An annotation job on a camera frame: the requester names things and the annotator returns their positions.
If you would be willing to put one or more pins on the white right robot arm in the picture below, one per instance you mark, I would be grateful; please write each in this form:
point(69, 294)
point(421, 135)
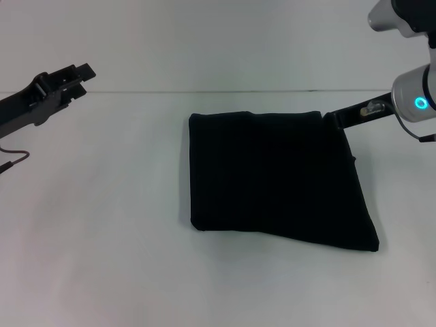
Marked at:
point(412, 68)

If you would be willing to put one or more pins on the left gripper body, black and grey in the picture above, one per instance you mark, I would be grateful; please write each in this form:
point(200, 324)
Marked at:
point(30, 98)

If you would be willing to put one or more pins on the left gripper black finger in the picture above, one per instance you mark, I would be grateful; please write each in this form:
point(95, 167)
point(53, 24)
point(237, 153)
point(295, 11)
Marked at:
point(75, 92)
point(86, 72)

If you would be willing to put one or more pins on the right gripper body, black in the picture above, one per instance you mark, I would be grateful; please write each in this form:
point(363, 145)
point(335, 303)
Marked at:
point(361, 114)

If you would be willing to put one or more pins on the black shirt with pink print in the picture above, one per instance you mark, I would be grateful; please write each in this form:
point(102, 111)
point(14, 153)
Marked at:
point(272, 180)

